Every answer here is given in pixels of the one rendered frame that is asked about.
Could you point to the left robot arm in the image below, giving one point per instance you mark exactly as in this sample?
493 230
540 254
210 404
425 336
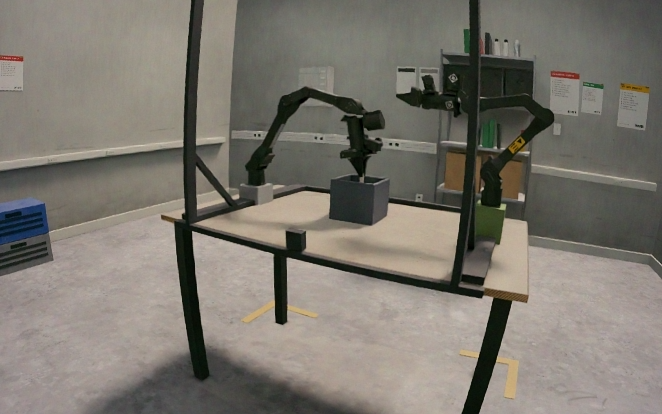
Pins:
371 121

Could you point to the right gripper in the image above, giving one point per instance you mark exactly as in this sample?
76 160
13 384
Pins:
431 100

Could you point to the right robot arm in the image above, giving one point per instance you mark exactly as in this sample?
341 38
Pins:
492 193

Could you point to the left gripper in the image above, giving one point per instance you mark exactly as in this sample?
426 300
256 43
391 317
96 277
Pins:
359 165

